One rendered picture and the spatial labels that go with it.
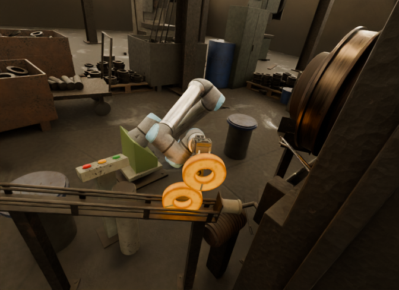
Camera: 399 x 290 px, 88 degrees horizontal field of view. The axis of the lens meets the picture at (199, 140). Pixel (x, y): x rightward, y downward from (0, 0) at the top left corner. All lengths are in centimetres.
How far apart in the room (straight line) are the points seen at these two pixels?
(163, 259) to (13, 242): 93
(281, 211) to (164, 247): 102
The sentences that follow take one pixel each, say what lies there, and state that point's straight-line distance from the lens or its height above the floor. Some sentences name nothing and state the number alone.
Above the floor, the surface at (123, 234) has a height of 22.
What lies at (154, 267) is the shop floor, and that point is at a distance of 149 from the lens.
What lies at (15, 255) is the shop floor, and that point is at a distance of 177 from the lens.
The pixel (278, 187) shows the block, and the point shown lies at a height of 80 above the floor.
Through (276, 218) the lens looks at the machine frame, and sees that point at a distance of 65.
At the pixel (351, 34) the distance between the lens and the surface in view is 85.
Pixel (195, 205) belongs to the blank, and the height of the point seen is 70.
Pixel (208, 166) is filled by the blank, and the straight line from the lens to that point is 70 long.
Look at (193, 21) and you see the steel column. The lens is 380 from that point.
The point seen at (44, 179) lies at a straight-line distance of 148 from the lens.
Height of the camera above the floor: 133
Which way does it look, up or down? 32 degrees down
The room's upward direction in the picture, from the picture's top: 8 degrees clockwise
